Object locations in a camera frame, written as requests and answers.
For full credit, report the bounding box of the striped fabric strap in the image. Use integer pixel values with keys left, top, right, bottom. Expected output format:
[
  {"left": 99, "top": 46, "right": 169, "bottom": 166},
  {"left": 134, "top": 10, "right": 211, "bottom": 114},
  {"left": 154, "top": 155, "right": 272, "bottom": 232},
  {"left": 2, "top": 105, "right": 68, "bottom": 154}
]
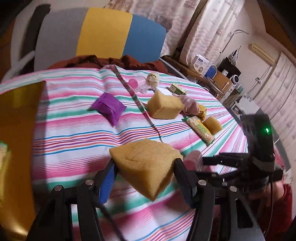
[{"left": 102, "top": 65, "right": 167, "bottom": 144}]

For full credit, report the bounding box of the white blue printed box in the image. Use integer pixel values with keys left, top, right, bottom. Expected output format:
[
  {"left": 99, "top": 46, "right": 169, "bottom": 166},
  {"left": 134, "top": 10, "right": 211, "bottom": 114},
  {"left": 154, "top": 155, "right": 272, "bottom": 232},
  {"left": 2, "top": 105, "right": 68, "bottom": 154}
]
[{"left": 191, "top": 54, "right": 210, "bottom": 71}]

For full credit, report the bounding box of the black cable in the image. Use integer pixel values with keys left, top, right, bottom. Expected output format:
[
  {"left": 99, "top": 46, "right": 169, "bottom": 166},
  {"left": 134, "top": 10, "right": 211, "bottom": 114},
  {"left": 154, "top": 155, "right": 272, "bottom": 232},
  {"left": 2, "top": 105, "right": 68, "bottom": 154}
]
[
  {"left": 268, "top": 176, "right": 277, "bottom": 234},
  {"left": 100, "top": 204, "right": 126, "bottom": 241}
]

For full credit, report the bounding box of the cream yarn ball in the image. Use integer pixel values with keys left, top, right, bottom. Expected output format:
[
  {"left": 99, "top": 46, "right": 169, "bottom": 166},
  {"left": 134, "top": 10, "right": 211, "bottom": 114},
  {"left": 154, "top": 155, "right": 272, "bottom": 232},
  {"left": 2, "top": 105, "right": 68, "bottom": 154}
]
[{"left": 147, "top": 72, "right": 160, "bottom": 90}]

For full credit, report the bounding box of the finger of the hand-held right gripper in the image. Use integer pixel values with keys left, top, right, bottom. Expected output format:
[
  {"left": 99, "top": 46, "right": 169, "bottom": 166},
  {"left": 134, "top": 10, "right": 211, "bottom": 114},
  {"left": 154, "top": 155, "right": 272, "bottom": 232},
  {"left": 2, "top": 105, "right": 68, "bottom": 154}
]
[
  {"left": 194, "top": 169, "right": 264, "bottom": 200},
  {"left": 201, "top": 153, "right": 252, "bottom": 168}
]

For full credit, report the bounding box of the pink plastic bottle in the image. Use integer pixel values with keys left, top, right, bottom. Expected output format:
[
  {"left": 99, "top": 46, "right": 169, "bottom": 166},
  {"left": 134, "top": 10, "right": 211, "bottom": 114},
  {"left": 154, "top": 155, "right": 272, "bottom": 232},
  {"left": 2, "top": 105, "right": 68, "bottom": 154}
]
[{"left": 128, "top": 77, "right": 151, "bottom": 94}]

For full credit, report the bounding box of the white wardrobe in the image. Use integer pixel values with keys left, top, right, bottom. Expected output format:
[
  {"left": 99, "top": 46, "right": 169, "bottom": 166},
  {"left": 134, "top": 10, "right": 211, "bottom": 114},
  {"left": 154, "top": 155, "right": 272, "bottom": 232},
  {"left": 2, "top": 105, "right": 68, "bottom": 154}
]
[{"left": 253, "top": 51, "right": 296, "bottom": 123}]

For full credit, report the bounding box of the red-brown blanket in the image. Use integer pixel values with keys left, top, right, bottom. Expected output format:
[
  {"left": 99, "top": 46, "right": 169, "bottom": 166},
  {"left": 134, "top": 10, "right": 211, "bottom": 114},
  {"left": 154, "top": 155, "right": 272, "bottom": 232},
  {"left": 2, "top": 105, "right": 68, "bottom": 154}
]
[{"left": 47, "top": 54, "right": 169, "bottom": 75}]

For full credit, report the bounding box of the person's right forearm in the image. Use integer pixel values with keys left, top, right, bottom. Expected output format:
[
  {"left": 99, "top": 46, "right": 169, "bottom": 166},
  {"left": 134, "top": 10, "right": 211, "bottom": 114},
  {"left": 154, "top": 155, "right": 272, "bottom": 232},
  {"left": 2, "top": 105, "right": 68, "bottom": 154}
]
[{"left": 261, "top": 183, "right": 294, "bottom": 241}]

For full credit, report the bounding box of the metal lamp rod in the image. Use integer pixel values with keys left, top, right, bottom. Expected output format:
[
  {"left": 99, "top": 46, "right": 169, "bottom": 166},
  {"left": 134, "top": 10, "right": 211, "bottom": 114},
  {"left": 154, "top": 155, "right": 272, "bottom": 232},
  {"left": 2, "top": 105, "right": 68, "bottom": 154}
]
[{"left": 223, "top": 30, "right": 249, "bottom": 61}]

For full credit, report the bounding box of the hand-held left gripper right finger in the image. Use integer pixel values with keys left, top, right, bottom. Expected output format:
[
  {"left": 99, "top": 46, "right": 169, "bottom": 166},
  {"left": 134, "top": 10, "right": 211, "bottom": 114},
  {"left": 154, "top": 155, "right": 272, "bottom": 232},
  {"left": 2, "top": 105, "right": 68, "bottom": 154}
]
[{"left": 173, "top": 158, "right": 265, "bottom": 241}]

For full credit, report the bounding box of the air conditioner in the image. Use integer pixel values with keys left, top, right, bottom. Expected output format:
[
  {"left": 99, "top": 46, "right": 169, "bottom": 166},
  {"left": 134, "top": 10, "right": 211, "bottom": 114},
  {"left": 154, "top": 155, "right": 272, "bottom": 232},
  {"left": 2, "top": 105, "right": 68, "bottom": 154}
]
[{"left": 248, "top": 44, "right": 275, "bottom": 65}]

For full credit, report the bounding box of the yellow spotted object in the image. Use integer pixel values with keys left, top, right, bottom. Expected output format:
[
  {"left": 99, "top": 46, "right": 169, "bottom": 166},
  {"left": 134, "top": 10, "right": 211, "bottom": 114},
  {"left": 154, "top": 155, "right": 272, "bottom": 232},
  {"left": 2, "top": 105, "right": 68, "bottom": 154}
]
[{"left": 198, "top": 104, "right": 208, "bottom": 121}]

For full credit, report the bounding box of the white bed rail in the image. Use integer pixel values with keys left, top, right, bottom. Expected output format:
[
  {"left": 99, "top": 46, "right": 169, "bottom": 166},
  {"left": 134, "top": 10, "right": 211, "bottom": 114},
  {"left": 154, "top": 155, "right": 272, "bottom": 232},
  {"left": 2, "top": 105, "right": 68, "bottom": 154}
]
[{"left": 0, "top": 50, "right": 35, "bottom": 81}]

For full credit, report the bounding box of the yellow green scouring sponge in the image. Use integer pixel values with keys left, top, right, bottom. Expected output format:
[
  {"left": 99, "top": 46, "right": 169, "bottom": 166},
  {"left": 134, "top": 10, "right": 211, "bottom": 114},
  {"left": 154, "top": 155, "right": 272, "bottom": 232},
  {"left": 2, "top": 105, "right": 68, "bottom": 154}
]
[{"left": 0, "top": 140, "right": 12, "bottom": 186}]

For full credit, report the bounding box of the small green box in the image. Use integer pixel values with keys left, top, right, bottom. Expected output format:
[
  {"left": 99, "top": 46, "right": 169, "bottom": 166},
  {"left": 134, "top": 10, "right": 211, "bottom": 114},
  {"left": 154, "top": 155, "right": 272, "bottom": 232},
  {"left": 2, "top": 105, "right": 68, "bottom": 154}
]
[{"left": 169, "top": 84, "right": 188, "bottom": 95}]

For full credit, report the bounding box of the pink striped sock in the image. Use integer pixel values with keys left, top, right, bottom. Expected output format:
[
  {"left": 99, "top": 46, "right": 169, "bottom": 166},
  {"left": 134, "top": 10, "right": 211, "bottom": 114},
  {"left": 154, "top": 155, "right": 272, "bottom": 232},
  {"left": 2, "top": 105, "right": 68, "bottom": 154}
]
[{"left": 173, "top": 93, "right": 201, "bottom": 115}]

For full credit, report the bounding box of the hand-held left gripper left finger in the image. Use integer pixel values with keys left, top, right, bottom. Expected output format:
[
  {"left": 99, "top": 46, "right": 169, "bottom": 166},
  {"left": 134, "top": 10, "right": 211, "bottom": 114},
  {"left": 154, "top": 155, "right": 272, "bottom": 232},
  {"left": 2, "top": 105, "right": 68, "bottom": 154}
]
[{"left": 26, "top": 159, "right": 119, "bottom": 241}]

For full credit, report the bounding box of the grey bed rail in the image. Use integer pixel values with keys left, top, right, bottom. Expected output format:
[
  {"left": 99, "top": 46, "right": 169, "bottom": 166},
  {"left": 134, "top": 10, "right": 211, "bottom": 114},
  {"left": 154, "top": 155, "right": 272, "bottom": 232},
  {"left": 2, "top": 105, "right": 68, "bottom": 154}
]
[{"left": 159, "top": 57, "right": 192, "bottom": 80}]

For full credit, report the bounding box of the pink soft object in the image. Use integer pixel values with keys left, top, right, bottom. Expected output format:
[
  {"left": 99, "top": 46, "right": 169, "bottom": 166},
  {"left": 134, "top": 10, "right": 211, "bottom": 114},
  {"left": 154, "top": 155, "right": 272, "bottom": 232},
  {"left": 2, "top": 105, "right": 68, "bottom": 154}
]
[{"left": 184, "top": 150, "right": 204, "bottom": 172}]

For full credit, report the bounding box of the green white snack packet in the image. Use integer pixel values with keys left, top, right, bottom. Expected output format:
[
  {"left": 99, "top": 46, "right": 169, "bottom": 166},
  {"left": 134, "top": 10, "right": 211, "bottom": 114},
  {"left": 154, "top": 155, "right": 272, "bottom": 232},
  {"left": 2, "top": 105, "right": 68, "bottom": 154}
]
[{"left": 184, "top": 116, "right": 215, "bottom": 146}]

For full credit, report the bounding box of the small yellow sponge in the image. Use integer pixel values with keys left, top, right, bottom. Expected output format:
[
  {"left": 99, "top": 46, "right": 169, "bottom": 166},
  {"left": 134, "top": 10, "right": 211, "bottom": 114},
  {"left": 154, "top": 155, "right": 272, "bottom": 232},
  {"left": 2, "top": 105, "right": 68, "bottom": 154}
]
[{"left": 203, "top": 116, "right": 223, "bottom": 135}]

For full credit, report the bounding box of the large yellow sponge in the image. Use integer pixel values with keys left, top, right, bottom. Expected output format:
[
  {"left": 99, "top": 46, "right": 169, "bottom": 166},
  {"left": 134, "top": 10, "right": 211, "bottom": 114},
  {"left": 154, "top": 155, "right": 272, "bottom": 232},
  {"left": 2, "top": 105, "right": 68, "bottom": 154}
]
[
  {"left": 109, "top": 138, "right": 184, "bottom": 202},
  {"left": 147, "top": 90, "right": 185, "bottom": 120}
]

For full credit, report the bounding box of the grey yellow blue cushion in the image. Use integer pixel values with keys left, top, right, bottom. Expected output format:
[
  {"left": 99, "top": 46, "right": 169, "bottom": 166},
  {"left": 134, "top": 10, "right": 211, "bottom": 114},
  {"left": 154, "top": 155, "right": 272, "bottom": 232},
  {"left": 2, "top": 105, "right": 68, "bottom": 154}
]
[{"left": 35, "top": 7, "right": 167, "bottom": 70}]

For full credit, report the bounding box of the striped bed sheet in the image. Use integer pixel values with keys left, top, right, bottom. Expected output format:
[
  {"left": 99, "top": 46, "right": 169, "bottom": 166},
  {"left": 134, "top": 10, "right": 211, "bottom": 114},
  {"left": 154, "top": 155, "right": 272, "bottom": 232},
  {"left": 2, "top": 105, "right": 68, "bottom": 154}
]
[{"left": 0, "top": 66, "right": 252, "bottom": 241}]

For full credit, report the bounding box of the patterned curtain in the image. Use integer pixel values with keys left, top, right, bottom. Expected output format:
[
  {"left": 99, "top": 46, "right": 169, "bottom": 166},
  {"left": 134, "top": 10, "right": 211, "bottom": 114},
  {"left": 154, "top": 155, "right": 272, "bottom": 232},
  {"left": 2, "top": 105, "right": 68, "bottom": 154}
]
[{"left": 104, "top": 0, "right": 245, "bottom": 70}]

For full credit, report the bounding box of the purple packet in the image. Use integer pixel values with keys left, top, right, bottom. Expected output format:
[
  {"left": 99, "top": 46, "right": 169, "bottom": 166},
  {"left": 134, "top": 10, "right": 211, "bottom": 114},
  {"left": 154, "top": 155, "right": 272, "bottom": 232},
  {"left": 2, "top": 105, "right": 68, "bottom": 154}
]
[{"left": 87, "top": 92, "right": 127, "bottom": 127}]

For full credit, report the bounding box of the wooden desk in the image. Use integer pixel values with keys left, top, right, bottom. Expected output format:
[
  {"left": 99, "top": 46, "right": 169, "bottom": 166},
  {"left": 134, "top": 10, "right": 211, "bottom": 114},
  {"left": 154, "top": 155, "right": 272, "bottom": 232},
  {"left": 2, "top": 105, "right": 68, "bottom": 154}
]
[{"left": 162, "top": 56, "right": 232, "bottom": 98}]

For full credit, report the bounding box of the brown cardboard box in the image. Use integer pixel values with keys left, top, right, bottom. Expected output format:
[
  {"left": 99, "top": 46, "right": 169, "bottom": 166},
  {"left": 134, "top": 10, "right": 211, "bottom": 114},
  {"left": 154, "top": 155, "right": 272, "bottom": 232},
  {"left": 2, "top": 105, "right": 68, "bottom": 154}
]
[{"left": 0, "top": 81, "right": 47, "bottom": 239}]

